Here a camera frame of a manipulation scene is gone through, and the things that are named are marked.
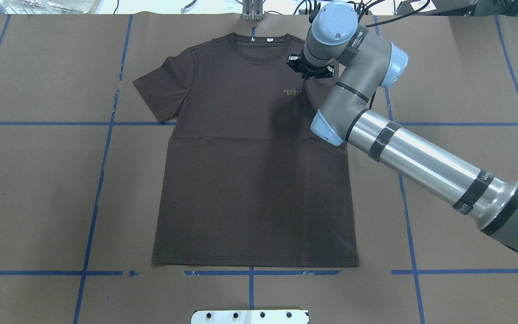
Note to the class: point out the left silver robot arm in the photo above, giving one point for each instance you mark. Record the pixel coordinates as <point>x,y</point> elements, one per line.
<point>370,62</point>

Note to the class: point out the brown t-shirt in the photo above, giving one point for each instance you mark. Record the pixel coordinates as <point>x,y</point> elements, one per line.
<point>246,181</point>

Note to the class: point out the black box with label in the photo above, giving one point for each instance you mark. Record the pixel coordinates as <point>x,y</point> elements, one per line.
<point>437,7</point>

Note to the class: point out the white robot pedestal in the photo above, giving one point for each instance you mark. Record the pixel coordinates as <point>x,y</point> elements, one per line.
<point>283,316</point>

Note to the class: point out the clear plastic bag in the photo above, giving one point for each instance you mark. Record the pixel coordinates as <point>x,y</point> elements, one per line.
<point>51,6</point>

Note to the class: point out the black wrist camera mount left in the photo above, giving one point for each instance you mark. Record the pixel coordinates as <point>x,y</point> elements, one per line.
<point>293,60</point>

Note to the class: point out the aluminium frame post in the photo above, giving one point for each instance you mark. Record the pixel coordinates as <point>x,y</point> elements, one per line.
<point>252,10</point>

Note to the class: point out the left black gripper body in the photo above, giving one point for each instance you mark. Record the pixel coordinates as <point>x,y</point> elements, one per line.
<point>296,63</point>

